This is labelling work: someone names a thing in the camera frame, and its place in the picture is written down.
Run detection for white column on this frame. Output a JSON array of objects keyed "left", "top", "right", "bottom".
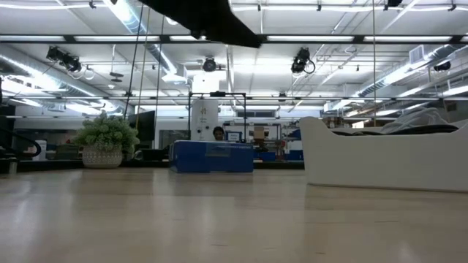
[{"left": 190, "top": 99, "right": 220, "bottom": 142}]

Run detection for cardboard box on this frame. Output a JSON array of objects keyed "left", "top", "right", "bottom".
[{"left": 252, "top": 126, "right": 271, "bottom": 144}]

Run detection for black monitor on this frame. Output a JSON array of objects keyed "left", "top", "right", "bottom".
[{"left": 127, "top": 110, "right": 156, "bottom": 150}]

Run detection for blue box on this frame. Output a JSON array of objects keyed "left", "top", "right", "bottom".
[{"left": 168, "top": 140, "right": 255, "bottom": 174}]

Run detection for green potted plant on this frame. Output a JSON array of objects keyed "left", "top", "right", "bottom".
[{"left": 72, "top": 111, "right": 141, "bottom": 154}]

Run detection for white patterned plant pot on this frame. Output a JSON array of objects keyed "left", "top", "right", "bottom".
[{"left": 81, "top": 145, "right": 124, "bottom": 169}]

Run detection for white canister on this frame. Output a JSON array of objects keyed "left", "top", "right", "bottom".
[{"left": 33, "top": 140, "right": 48, "bottom": 161}]

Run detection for white plastic tray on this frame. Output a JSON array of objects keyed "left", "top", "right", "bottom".
[{"left": 299, "top": 115, "right": 468, "bottom": 194}]

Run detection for round black ceiling camera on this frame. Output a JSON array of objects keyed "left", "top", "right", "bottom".
[{"left": 202, "top": 56, "right": 218, "bottom": 73}]

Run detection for thin dark hanging cord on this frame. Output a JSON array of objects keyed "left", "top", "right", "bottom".
[{"left": 154, "top": 14, "right": 166, "bottom": 118}]

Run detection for black ceiling camera with cable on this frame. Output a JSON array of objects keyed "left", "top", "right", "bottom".
[{"left": 290, "top": 47, "right": 317, "bottom": 75}]

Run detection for black hanging cord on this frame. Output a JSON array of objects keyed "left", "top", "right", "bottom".
[{"left": 123, "top": 3, "right": 146, "bottom": 120}]

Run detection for black metal frame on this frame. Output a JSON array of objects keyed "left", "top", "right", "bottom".
[{"left": 187, "top": 91, "right": 248, "bottom": 144}]

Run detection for black ceiling camera cluster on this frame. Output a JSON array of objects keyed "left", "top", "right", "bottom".
[{"left": 45, "top": 45, "right": 83, "bottom": 73}]

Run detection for thick black hose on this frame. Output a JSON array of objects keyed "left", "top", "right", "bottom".
[{"left": 0, "top": 126, "right": 42, "bottom": 160}]

